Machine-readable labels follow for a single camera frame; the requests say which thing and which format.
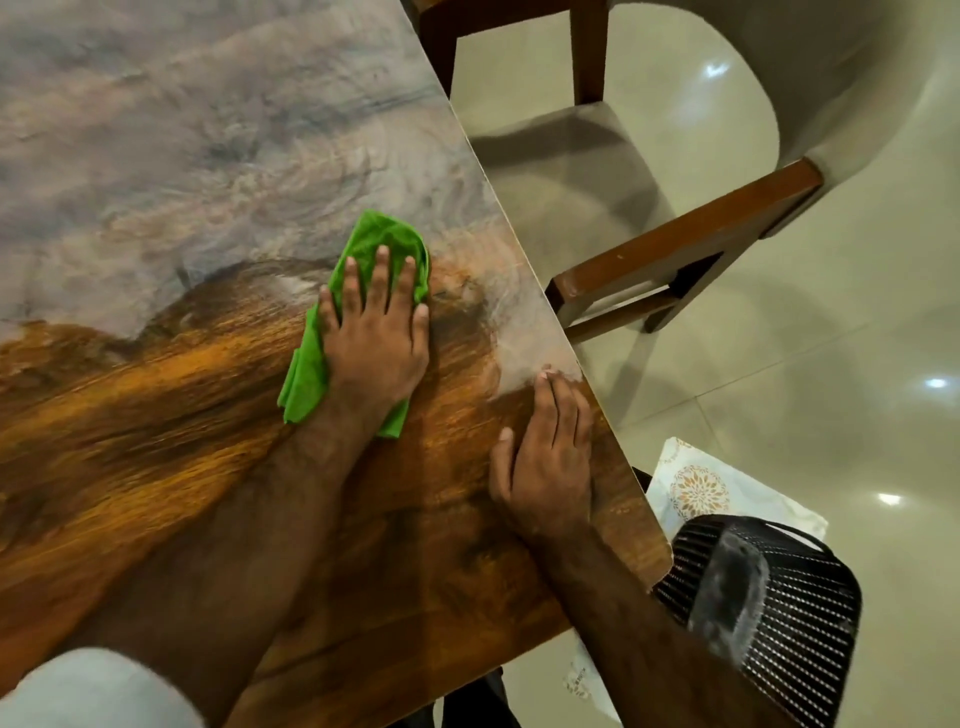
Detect black plastic mesh basket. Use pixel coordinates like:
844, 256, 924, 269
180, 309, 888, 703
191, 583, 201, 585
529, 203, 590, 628
651, 513, 864, 728

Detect person's right forearm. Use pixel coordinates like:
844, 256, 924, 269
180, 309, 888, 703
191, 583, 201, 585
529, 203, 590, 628
525, 525, 796, 728

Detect person's right hand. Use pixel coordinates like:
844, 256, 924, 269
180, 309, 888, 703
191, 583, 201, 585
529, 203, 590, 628
489, 365, 595, 546

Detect green microfibre cloth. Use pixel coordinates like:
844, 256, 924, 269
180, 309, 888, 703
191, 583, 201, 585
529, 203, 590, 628
276, 210, 432, 441

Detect person's left forearm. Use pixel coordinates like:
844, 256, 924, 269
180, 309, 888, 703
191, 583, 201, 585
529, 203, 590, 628
63, 397, 412, 728

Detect white patterned floor mat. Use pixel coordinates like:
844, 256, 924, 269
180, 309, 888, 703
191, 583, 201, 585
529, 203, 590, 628
562, 437, 830, 723

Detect person's dark trousers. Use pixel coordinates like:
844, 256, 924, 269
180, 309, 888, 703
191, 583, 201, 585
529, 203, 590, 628
390, 667, 526, 728

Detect person's white sleeve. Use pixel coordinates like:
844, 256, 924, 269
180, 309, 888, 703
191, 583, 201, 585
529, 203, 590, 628
0, 648, 205, 728

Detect person's left hand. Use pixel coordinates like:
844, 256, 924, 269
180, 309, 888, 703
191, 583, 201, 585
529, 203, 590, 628
316, 245, 432, 423

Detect wooden chair with beige upholstery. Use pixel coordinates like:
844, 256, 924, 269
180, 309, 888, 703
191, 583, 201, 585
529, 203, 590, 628
416, 0, 960, 336

